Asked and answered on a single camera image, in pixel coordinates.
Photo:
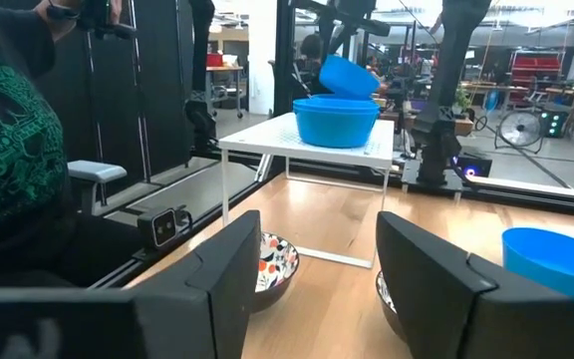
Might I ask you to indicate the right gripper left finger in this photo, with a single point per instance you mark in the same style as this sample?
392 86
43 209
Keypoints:
207 299

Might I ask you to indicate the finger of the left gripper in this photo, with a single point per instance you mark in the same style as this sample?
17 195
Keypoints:
339 39

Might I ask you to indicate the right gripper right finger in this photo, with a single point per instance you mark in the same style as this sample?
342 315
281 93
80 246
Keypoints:
431 299

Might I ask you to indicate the blue plastic bowl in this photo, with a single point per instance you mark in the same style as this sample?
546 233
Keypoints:
347 77
556 259
334 132
312 104

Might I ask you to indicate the dark floral patterned mini bowl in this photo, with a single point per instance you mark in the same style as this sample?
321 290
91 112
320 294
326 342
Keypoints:
385 299
279 264

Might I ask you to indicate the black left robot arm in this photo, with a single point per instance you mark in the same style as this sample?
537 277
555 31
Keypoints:
446 75

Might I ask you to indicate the person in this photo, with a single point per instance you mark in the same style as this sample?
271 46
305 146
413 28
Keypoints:
8 149
312 50

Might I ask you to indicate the white perforated metal shelf riser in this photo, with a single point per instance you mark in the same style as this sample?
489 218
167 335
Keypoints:
277 137

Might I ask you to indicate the wooden top table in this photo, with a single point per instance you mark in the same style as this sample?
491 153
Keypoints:
224 70

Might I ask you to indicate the red box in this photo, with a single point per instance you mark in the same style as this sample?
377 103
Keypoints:
214 60

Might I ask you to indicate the black box with blue light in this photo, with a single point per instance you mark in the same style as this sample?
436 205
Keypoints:
481 162

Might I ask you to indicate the grey chair armrest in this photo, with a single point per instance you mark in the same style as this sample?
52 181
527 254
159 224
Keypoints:
95 172

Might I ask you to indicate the black room divider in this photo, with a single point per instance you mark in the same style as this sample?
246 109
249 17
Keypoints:
162 75

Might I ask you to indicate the red storage rack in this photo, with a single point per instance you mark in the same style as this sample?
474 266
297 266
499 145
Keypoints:
536 65

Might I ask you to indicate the black floor fan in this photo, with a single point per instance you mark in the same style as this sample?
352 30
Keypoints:
520 128

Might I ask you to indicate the black box with green lights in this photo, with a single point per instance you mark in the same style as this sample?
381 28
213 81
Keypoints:
553 124

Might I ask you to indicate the black handheld device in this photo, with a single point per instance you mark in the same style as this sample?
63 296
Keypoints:
98 15

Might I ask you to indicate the person's hand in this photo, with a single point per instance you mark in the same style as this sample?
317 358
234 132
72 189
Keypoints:
55 27

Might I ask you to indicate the small black camera box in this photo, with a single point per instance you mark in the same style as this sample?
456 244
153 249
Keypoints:
160 227

